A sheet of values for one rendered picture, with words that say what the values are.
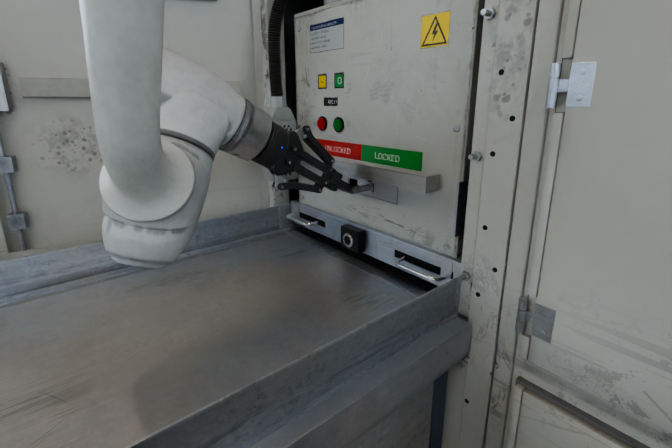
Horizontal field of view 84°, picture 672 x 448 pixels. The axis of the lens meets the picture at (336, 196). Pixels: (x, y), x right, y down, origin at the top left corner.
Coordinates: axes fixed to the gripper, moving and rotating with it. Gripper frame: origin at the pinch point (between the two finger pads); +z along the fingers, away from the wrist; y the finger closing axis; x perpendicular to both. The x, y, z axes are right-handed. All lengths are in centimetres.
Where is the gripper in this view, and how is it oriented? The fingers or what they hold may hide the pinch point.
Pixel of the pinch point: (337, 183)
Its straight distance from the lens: 76.2
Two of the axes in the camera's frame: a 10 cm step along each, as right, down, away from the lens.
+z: 6.6, 3.5, 6.6
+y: -3.9, 9.2, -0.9
